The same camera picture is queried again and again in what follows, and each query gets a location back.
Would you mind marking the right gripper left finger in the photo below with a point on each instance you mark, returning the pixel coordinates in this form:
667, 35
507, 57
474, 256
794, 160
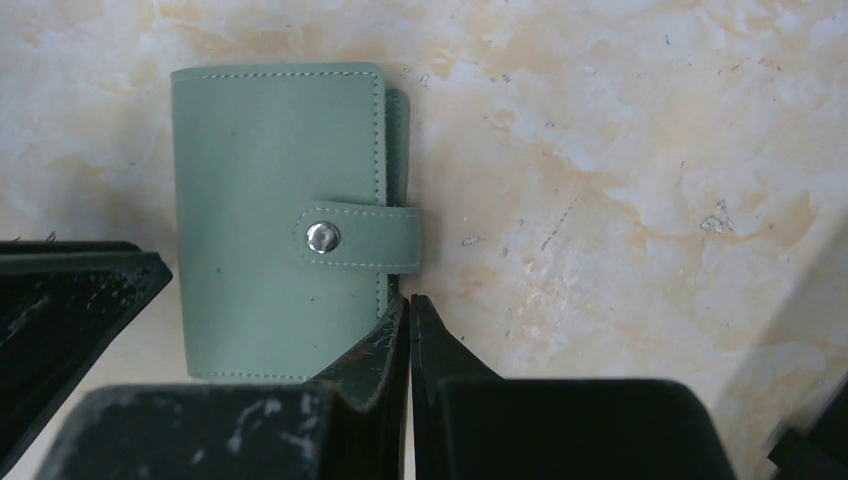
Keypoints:
346, 422

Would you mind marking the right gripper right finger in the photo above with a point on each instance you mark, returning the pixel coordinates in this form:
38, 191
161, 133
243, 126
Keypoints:
471, 423

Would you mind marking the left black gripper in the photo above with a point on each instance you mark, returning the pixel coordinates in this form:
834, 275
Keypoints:
62, 304

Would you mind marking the black card tray box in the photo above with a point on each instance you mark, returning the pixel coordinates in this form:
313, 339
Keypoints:
821, 451

